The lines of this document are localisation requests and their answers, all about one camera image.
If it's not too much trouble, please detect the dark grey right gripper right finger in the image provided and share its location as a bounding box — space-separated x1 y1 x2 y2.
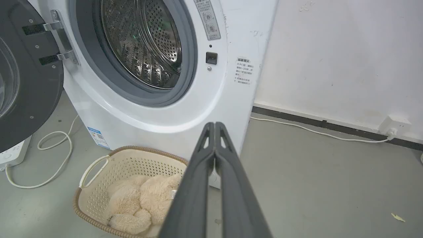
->
215 122 273 238

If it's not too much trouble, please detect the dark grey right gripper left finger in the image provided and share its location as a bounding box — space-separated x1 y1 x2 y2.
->
158 122 216 238

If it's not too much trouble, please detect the white front-load washing machine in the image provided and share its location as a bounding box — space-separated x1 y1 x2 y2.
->
27 0 280 189

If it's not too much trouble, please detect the dark grey washing machine door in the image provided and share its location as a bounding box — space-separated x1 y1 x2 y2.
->
0 0 64 153

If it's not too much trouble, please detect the cream plush teddy bear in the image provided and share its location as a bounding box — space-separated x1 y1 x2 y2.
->
105 174 183 235

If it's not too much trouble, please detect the cream perforated laundry basket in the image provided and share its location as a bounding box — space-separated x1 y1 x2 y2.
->
73 146 189 238

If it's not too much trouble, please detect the white power strip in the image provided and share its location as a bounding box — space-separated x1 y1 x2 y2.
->
0 135 32 171

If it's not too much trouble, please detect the white cable along wall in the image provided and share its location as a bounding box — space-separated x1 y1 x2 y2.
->
250 116 394 143

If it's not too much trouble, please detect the white power strip cable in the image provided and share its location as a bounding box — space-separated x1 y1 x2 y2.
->
5 114 80 189

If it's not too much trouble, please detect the white wall socket plug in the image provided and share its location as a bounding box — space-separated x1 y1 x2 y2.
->
379 115 412 138

